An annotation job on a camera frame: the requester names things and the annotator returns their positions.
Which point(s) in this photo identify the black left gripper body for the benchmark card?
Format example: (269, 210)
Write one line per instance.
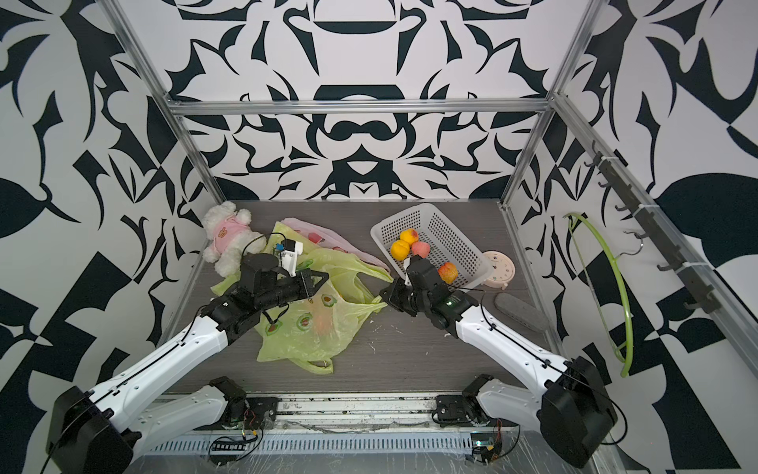
(288, 290)

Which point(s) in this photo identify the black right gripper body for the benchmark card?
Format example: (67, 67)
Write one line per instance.
(415, 303)

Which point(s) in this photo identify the green avocado print plastic bag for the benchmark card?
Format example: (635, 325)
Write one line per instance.
(288, 333)

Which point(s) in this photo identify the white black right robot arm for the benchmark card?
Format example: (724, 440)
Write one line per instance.
(564, 400)

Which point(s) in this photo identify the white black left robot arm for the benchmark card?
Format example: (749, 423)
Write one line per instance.
(104, 429)

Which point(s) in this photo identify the pink apple print plastic bag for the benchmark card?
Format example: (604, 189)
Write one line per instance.
(327, 238)

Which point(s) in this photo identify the yellow fruit lower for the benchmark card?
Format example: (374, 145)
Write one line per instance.
(400, 250)

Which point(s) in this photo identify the yellow fruit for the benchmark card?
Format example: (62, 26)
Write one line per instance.
(410, 236)
(400, 250)

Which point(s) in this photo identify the white perforated plastic basket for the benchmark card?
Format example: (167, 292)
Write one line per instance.
(448, 244)

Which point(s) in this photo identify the yellow fruit upper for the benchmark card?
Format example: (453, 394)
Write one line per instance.
(410, 236)

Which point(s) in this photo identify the white plush bear pink shirt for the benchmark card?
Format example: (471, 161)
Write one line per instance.
(230, 238)

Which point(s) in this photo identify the beige round perforated disc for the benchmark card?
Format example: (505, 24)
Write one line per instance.
(504, 270)

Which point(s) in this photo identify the grey oblong pad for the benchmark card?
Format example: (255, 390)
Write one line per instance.
(521, 312)

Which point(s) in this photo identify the green circuit board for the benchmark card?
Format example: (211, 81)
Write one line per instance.
(486, 448)

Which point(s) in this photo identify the black connector block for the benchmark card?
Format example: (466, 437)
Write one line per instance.
(226, 450)

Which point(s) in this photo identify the green hoop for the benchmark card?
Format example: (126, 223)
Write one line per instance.
(624, 352)

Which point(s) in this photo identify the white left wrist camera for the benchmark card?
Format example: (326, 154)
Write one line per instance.
(289, 251)

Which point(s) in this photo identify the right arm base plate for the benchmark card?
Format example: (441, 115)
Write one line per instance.
(459, 411)

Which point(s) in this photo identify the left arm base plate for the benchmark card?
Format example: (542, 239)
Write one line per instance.
(251, 413)

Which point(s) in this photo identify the black wall hook rail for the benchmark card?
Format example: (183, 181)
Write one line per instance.
(703, 284)

